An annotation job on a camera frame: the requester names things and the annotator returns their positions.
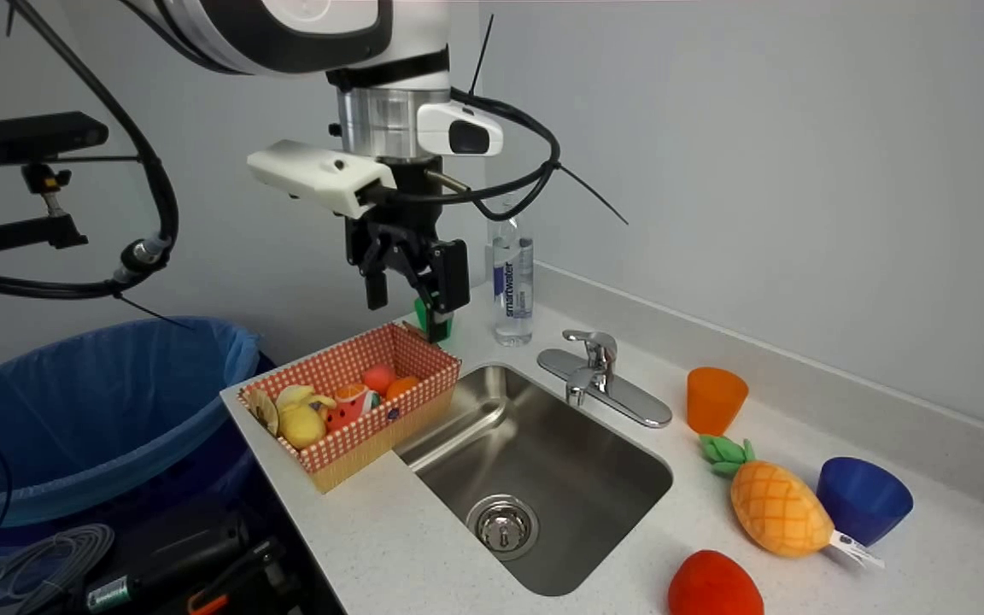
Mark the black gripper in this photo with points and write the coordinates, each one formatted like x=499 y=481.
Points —
x=411 y=222

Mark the red checkered cardboard basket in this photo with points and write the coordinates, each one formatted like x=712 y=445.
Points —
x=385 y=424

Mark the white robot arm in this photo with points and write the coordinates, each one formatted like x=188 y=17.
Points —
x=287 y=27

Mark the green plastic cup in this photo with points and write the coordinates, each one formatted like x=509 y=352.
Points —
x=437 y=326

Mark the clear plastic water bottle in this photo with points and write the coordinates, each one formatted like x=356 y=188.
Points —
x=509 y=285

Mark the red toy tomato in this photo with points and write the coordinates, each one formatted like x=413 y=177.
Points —
x=378 y=378

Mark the orange toy fruit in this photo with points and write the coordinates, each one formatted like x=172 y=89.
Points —
x=400 y=389

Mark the red watermelon plush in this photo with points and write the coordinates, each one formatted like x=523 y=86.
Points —
x=347 y=411

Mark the yellow banana plush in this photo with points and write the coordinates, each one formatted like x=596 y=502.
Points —
x=303 y=424

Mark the brown kiwi slice toy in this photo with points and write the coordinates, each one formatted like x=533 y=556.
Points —
x=265 y=415

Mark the chrome sink faucet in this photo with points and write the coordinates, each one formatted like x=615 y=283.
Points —
x=599 y=381

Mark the stainless steel sink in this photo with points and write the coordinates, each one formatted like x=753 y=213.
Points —
x=563 y=455

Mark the orange plastic cup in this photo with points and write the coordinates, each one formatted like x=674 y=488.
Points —
x=714 y=398

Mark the blue trash bin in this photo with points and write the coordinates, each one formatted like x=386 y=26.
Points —
x=95 y=411

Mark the black clamp orange tip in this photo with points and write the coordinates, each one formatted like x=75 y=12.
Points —
x=210 y=603

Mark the red plush fruit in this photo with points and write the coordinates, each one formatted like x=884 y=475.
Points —
x=714 y=587

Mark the orange plush pineapple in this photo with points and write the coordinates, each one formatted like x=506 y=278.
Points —
x=780 y=512

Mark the grey ribbed round object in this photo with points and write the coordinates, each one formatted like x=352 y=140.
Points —
x=31 y=576

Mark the blue plastic cup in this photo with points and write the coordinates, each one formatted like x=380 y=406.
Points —
x=867 y=501

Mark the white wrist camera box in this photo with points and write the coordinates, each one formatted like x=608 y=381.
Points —
x=314 y=173

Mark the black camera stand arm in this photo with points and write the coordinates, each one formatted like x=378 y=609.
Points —
x=15 y=235

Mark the black stereo camera bar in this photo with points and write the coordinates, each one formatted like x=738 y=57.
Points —
x=19 y=135

